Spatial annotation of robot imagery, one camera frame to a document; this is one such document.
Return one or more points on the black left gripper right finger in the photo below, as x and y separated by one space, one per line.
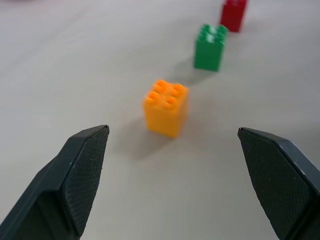
280 180

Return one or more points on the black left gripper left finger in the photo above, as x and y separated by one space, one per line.
62 185

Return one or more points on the orange building block cube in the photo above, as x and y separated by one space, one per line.
165 117

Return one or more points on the green building block cube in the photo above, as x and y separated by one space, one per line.
208 51

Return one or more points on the red building block cube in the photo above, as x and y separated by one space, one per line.
232 15

